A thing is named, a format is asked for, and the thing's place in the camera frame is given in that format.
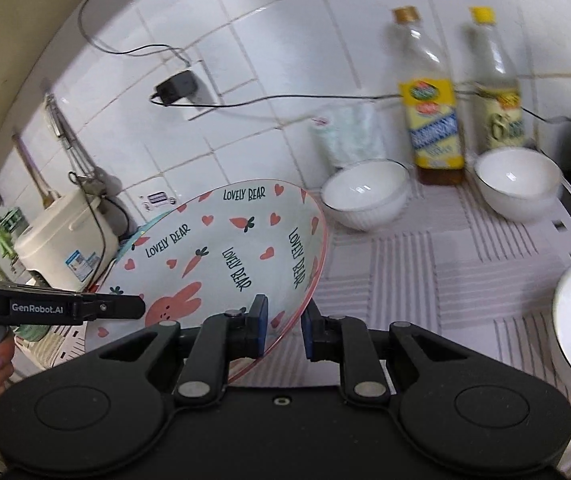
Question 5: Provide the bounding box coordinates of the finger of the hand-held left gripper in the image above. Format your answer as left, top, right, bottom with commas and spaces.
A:
83, 294, 146, 322

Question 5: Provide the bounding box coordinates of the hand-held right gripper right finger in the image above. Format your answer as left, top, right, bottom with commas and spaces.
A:
301, 300, 469, 408

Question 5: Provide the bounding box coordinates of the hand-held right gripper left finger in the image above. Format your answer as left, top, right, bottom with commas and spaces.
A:
98, 295, 270, 408

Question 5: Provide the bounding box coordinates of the white plate with bunny print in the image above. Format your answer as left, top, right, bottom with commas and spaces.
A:
84, 178, 330, 386

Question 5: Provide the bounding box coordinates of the white plastic basket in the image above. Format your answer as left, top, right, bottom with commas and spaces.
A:
12, 317, 97, 377

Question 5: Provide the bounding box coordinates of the green kitchen item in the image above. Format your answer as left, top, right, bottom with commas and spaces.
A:
0, 208, 31, 263

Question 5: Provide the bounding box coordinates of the cream rice cooker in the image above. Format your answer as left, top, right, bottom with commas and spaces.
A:
14, 189, 121, 292

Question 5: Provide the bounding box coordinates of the striped counter mat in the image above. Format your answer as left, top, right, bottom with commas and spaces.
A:
230, 160, 571, 463

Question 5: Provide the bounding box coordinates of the metal hanging utensil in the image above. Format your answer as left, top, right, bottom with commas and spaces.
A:
45, 94, 107, 197

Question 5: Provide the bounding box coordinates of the white plastic bag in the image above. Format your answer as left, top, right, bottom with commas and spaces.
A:
309, 104, 387, 170

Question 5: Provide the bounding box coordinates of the black power adapter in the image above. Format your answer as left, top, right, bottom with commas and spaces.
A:
152, 70, 197, 107

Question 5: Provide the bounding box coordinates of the amber bottle with yellow label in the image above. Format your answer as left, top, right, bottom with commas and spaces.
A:
390, 6, 467, 186

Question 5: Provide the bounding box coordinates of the clear bottle with yellow cap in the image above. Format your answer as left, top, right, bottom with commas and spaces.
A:
468, 6, 526, 155

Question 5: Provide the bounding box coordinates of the black rice cooker cable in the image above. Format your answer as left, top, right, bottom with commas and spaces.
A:
92, 192, 133, 281

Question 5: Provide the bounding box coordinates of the small wall sticker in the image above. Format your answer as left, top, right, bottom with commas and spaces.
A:
138, 191, 174, 210

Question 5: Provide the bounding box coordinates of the wooden handled utensil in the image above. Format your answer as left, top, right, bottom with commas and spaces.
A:
12, 134, 62, 211

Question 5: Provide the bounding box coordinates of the white wall outlet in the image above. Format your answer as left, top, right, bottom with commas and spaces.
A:
175, 61, 222, 122

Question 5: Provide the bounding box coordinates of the black wall cable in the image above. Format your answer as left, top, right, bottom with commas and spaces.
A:
78, 0, 193, 70

